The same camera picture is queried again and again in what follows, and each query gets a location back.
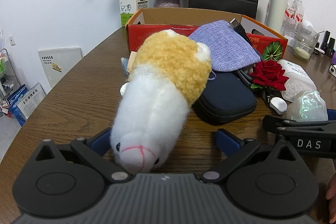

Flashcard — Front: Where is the black upright device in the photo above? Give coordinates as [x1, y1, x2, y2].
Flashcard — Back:
[323, 30, 331, 50]
[327, 38, 336, 57]

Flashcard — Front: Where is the glass candle jar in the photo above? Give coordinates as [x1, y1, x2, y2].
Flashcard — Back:
[293, 25, 320, 62]

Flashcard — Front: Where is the metal shelf rack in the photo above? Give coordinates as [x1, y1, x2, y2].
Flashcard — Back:
[0, 48, 21, 98]

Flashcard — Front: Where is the wooden desktop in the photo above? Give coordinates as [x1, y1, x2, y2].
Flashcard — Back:
[0, 26, 336, 224]

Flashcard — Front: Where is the blue and beige cloth bundle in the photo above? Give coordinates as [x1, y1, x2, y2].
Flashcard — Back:
[121, 51, 138, 76]

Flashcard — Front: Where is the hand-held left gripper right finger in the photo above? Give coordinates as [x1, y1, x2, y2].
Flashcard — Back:
[201, 128, 301, 185]

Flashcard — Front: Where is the iridescent ball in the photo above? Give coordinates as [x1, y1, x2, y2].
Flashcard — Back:
[286, 90, 328, 122]

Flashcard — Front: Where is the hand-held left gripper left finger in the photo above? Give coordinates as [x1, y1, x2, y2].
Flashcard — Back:
[34, 127, 134, 185]

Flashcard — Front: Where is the red artificial rose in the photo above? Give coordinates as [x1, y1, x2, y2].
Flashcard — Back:
[249, 60, 289, 92]

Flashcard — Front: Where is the white printed sign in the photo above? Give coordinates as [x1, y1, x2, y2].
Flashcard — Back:
[17, 81, 46, 119]

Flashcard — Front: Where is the white plastic box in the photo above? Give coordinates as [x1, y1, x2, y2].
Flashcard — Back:
[277, 59, 317, 102]

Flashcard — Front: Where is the navy zip case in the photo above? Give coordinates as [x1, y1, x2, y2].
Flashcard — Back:
[192, 72, 258, 125]

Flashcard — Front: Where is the white and yellow plush toy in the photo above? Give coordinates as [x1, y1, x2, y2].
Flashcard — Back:
[110, 30, 213, 173]

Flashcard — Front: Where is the clear water bottle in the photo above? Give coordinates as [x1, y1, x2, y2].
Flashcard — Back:
[281, 0, 295, 38]
[290, 0, 305, 30]

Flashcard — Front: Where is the braided usb cable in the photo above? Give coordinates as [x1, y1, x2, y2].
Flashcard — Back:
[230, 18, 263, 88]

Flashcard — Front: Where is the blue printed bag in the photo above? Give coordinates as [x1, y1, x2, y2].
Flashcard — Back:
[7, 84, 29, 127]

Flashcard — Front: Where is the white thermos bottle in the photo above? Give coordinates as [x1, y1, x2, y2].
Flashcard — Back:
[265, 0, 289, 30]

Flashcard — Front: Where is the white wall panel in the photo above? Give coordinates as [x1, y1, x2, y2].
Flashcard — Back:
[38, 47, 84, 88]

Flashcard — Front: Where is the purple cloth pouch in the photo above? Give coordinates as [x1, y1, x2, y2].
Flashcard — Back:
[188, 20, 263, 81]

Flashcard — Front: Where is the red cardboard box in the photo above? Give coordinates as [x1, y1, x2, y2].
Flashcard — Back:
[125, 8, 289, 63]

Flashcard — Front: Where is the person's right hand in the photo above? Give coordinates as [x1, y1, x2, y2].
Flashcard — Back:
[325, 177, 336, 224]

